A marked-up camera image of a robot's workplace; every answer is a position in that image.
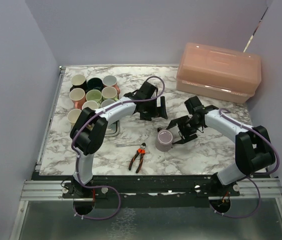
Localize dark teal mug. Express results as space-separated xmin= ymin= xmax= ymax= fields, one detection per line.
xmin=87 ymin=77 xmax=104 ymax=91

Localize clear handle screwdriver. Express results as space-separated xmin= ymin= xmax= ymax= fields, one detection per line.
xmin=116 ymin=143 xmax=141 ymax=148

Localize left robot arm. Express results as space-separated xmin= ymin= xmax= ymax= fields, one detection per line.
xmin=70 ymin=80 xmax=168 ymax=198

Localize black mug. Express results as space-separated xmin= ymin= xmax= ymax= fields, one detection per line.
xmin=70 ymin=74 xmax=88 ymax=92

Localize aluminium rail frame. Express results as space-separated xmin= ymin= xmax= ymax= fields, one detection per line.
xmin=19 ymin=179 xmax=69 ymax=202

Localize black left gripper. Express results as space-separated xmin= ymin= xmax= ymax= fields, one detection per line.
xmin=141 ymin=96 xmax=167 ymax=122

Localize light green mug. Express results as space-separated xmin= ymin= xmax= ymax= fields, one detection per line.
xmin=101 ymin=86 xmax=119 ymax=102

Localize steel tray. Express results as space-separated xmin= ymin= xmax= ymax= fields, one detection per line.
xmin=105 ymin=121 xmax=120 ymax=137

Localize yellow mug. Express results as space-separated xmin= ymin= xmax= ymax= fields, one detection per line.
xmin=67 ymin=108 xmax=81 ymax=127

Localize mauve purple mug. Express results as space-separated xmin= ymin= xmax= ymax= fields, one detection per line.
xmin=155 ymin=127 xmax=174 ymax=152

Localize orange black pliers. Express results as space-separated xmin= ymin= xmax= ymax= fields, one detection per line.
xmin=128 ymin=142 xmax=147 ymax=174

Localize lime green faceted mug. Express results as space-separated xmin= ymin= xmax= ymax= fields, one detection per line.
xmin=82 ymin=100 xmax=100 ymax=110

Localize sage green mug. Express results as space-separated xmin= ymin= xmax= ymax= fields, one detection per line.
xmin=85 ymin=89 xmax=103 ymax=104

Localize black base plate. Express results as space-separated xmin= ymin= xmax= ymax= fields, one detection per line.
xmin=30 ymin=172 xmax=241 ymax=209

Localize blue dotted mug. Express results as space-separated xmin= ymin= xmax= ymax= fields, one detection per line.
xmin=101 ymin=99 xmax=116 ymax=108

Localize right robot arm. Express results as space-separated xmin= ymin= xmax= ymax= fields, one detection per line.
xmin=167 ymin=96 xmax=280 ymax=196

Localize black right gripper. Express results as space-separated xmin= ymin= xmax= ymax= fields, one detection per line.
xmin=167 ymin=115 xmax=203 ymax=144

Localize pink terracotta mug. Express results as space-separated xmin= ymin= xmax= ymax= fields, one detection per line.
xmin=102 ymin=75 xmax=121 ymax=94

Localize pink plastic storage box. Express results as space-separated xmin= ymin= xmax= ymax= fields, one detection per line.
xmin=176 ymin=42 xmax=262 ymax=104

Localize pink and blue mug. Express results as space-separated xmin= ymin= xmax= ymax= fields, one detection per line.
xmin=69 ymin=88 xmax=86 ymax=109

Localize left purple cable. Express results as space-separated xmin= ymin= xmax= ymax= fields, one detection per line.
xmin=70 ymin=75 xmax=166 ymax=221

